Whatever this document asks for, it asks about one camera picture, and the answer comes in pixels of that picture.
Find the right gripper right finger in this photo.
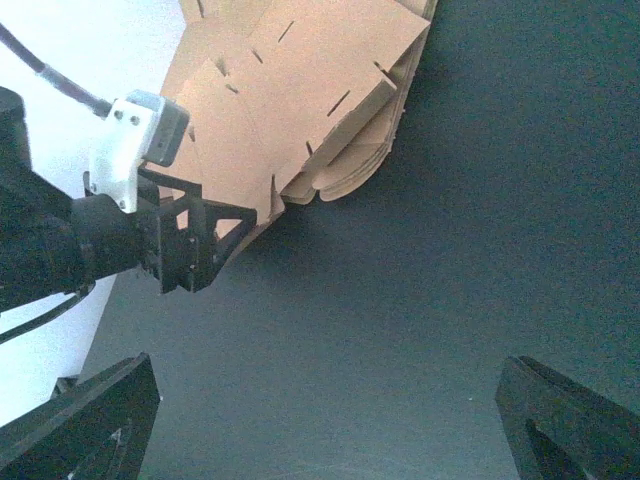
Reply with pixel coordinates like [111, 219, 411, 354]
[495, 356, 639, 479]

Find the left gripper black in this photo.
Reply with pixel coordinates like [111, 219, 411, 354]
[134, 167, 257, 294]

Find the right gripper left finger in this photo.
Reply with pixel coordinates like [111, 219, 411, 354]
[1, 353, 160, 479]

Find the cardboard box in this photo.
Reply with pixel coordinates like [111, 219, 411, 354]
[162, 1, 435, 232]

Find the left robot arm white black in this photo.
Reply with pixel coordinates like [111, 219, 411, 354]
[1, 88, 257, 310]

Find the stack of flat cardboard blanks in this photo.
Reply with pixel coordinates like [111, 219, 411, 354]
[281, 31, 429, 205]

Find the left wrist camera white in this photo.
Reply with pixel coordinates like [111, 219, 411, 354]
[88, 90, 190, 214]

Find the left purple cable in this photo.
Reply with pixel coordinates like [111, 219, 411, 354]
[0, 22, 114, 119]

